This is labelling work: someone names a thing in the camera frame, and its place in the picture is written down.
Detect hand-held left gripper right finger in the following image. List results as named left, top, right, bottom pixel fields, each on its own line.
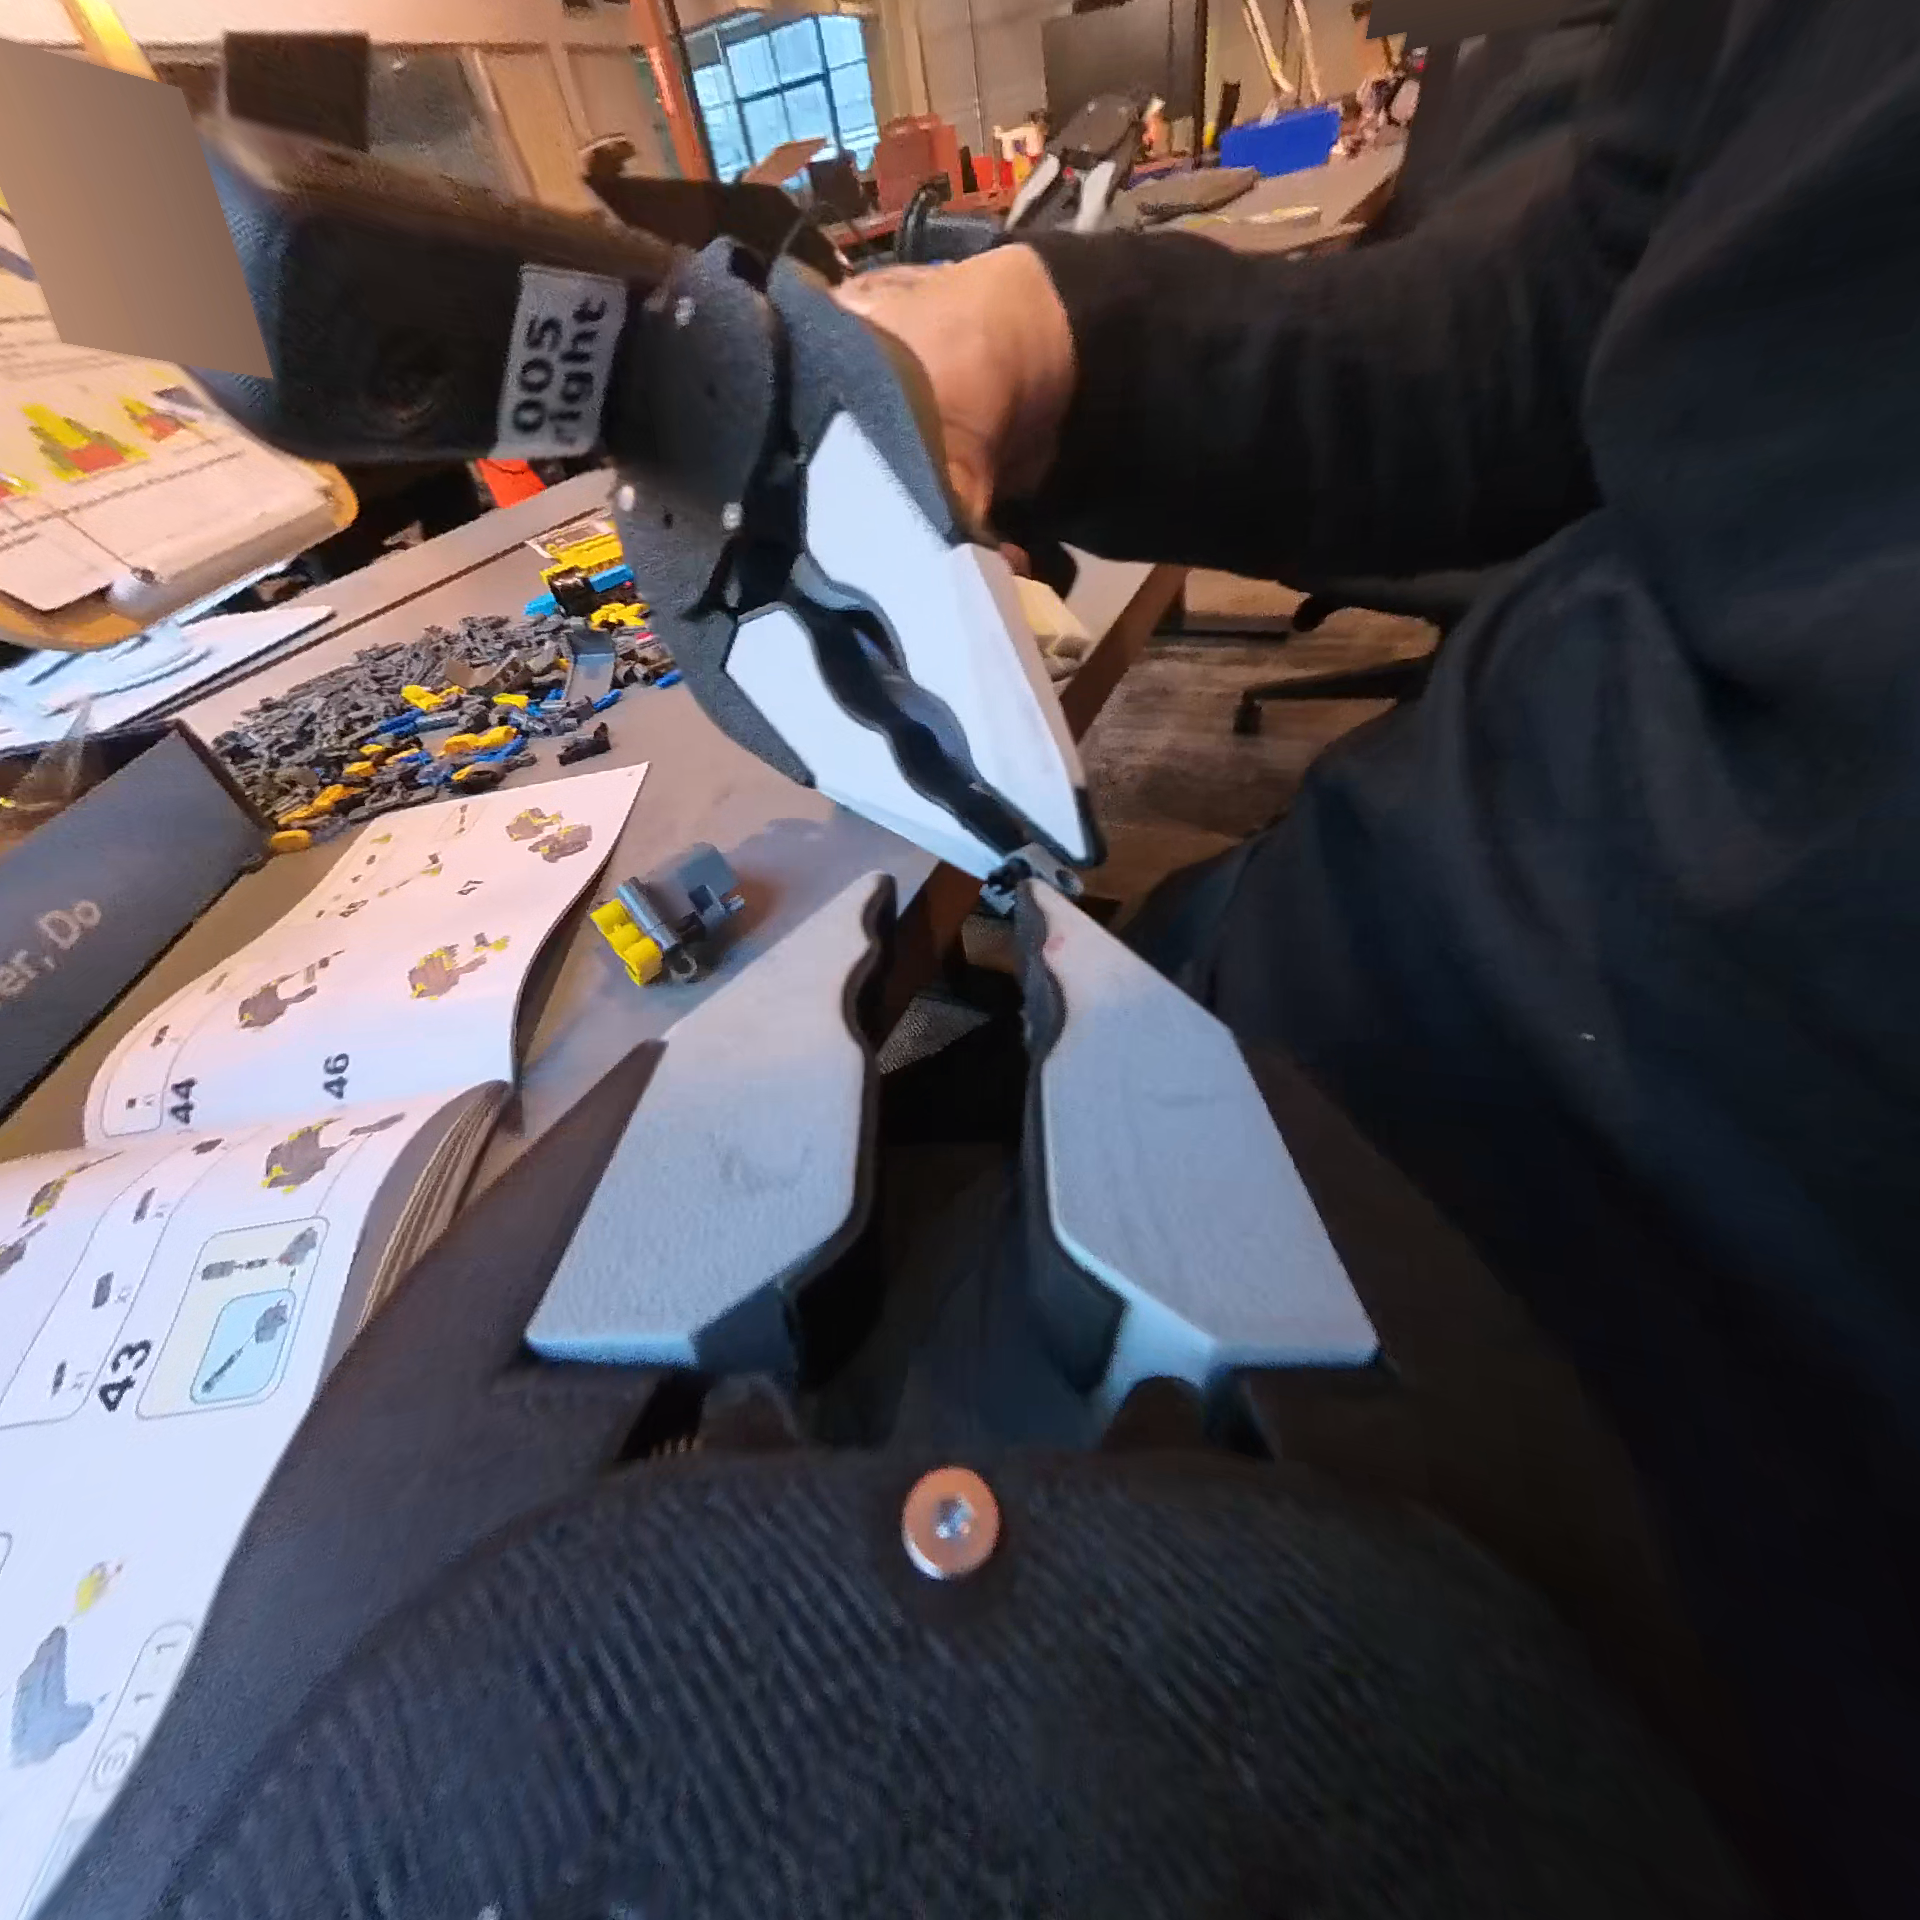
left=1015, top=880, right=1385, bottom=1401

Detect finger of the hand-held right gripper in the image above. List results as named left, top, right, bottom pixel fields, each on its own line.
left=721, top=597, right=1029, bottom=887
left=803, top=406, right=1107, bottom=875

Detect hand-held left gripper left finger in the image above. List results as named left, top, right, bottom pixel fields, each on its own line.
left=522, top=873, right=902, bottom=1373

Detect grey connector with black pin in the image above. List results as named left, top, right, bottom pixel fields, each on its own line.
left=982, top=843, right=1085, bottom=921

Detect person's right forearm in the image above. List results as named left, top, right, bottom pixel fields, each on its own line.
left=1036, top=141, right=1636, bottom=595

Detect person's right hand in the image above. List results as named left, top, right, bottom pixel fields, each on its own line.
left=833, top=245, right=1079, bottom=544

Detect grey yellow brick subassembly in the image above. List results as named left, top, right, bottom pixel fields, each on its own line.
left=587, top=843, right=750, bottom=987

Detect yellow blue beam assembly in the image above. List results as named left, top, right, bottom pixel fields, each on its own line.
left=525, top=526, right=650, bottom=633

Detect black office chair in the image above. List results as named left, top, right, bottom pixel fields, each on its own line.
left=1235, top=576, right=1479, bottom=740

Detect pile of loose building bricks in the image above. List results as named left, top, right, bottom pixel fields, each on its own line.
left=210, top=607, right=683, bottom=857

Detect person's dark top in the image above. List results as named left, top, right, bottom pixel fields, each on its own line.
left=1124, top=0, right=1920, bottom=1920

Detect white building instruction booklet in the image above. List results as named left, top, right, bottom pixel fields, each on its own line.
left=0, top=761, right=650, bottom=1920

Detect instruction sheet display stand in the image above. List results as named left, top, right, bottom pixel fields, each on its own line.
left=0, top=195, right=361, bottom=752

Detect blue storage crate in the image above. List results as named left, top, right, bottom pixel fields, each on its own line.
left=1219, top=102, right=1345, bottom=175

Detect dark grey cardboard box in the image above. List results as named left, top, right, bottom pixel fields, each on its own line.
left=0, top=726, right=275, bottom=1120

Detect clear plastic bag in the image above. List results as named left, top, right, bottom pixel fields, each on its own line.
left=0, top=702, right=95, bottom=812

